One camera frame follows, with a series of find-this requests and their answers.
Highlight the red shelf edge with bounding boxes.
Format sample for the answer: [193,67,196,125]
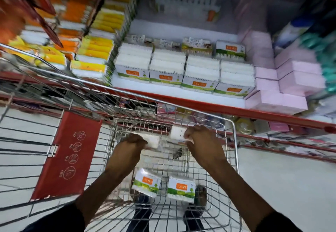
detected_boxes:
[0,71,336,134]

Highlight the wire shelf divider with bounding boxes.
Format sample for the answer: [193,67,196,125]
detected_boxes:
[109,0,138,84]

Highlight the white and blue bottle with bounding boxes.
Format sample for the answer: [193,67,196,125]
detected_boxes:
[274,18,315,49]

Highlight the person's right leg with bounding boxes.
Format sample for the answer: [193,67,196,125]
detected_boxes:
[183,186,208,232]

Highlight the green label swab packet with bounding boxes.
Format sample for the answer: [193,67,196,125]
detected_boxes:
[167,175,196,204]
[131,168,162,198]

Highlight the rows of white swab packs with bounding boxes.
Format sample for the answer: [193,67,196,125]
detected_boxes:
[114,34,256,99]

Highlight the person's left hand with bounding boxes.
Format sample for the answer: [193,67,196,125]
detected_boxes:
[105,133,148,174]

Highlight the red lower shelf rail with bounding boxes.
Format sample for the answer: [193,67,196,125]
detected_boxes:
[231,132,336,164]

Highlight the person's left forearm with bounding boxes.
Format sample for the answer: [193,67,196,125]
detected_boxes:
[75,165,137,226]

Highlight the stack of yellow packets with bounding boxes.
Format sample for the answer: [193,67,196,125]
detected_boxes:
[70,0,135,83]

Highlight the dark right sleeve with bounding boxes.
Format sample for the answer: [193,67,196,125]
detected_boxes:
[255,211,303,232]

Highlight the red hanging snack packets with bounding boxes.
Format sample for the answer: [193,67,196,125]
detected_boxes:
[0,0,64,48]

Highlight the person's left leg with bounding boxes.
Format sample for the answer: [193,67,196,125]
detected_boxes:
[127,195,153,232]

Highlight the white swab packet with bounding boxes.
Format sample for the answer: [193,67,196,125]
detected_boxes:
[169,125,195,145]
[136,133,160,151]

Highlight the stack of pink boxes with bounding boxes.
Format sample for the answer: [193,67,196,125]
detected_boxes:
[236,0,326,115]

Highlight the metal wire shopping cart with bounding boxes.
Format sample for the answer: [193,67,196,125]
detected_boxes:
[0,43,243,232]

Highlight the dark sleeve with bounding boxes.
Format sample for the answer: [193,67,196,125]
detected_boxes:
[255,211,303,232]
[23,202,86,232]

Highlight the person's right hand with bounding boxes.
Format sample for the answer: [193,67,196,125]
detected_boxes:
[183,125,227,168]

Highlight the person's leg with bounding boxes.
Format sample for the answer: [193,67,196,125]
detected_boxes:
[183,186,208,232]
[127,195,153,232]

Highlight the stack of orange packets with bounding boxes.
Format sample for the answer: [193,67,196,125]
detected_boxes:
[51,0,88,59]

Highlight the red cart seat flap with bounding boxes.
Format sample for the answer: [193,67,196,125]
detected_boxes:
[31,112,102,201]

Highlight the pile of teal green goods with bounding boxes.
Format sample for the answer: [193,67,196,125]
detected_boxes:
[299,3,336,93]

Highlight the person's right forearm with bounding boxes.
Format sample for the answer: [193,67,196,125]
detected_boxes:
[206,160,275,231]

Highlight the dark left sleeve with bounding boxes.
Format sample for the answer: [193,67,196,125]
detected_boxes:
[23,202,86,232]

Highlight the assorted lower shelf goods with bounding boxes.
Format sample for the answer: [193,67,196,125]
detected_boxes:
[118,102,290,139]

